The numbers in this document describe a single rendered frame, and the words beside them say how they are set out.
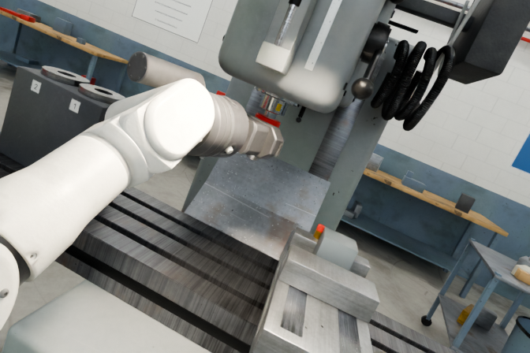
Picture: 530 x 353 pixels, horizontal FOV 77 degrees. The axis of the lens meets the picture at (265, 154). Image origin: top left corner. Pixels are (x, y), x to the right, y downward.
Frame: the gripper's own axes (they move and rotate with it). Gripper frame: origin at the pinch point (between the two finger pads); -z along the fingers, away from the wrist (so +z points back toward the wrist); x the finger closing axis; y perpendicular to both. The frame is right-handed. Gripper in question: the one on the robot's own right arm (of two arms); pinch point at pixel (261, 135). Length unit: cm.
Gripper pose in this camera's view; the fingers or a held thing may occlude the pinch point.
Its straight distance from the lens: 59.2
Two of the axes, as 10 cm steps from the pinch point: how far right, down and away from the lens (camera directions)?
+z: -5.0, -0.4, -8.7
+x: -7.8, -4.2, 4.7
